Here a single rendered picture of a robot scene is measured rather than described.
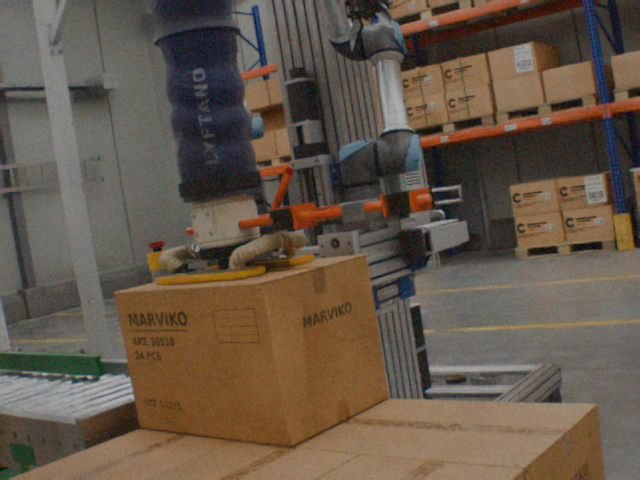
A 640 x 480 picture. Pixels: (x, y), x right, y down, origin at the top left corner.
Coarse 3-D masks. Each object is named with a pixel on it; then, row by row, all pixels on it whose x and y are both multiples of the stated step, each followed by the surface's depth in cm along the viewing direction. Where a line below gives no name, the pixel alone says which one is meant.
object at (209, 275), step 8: (184, 264) 217; (224, 264) 207; (184, 272) 218; (192, 272) 213; (200, 272) 210; (208, 272) 207; (216, 272) 205; (224, 272) 203; (232, 272) 200; (240, 272) 199; (248, 272) 201; (256, 272) 203; (264, 272) 205; (160, 280) 218; (168, 280) 216; (176, 280) 214; (184, 280) 212; (192, 280) 209; (200, 280) 207; (208, 280) 205; (216, 280) 203; (224, 280) 202
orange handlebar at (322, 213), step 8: (416, 200) 175; (424, 200) 175; (320, 208) 193; (328, 208) 192; (336, 208) 190; (368, 208) 184; (376, 208) 182; (264, 216) 212; (304, 216) 197; (312, 216) 195; (320, 216) 193; (328, 216) 192; (336, 216) 193; (240, 224) 211; (248, 224) 209; (256, 224) 208; (264, 224) 206; (192, 232) 224
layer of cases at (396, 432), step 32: (384, 416) 201; (416, 416) 196; (448, 416) 191; (480, 416) 187; (512, 416) 182; (544, 416) 178; (576, 416) 173; (96, 448) 210; (128, 448) 206; (160, 448) 202; (192, 448) 198; (224, 448) 194; (256, 448) 190; (288, 448) 187; (320, 448) 183; (352, 448) 179; (384, 448) 176; (416, 448) 172; (448, 448) 168; (480, 448) 165; (512, 448) 161; (544, 448) 157; (576, 448) 169
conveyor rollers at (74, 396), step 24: (0, 384) 333; (24, 384) 324; (48, 384) 314; (72, 384) 311; (96, 384) 300; (120, 384) 297; (24, 408) 276; (48, 408) 273; (72, 408) 262; (96, 408) 258
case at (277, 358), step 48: (144, 288) 219; (192, 288) 201; (240, 288) 190; (288, 288) 191; (336, 288) 204; (144, 336) 217; (192, 336) 204; (240, 336) 192; (288, 336) 190; (336, 336) 203; (144, 384) 221; (192, 384) 207; (240, 384) 195; (288, 384) 188; (336, 384) 201; (384, 384) 216; (192, 432) 210; (240, 432) 198; (288, 432) 187
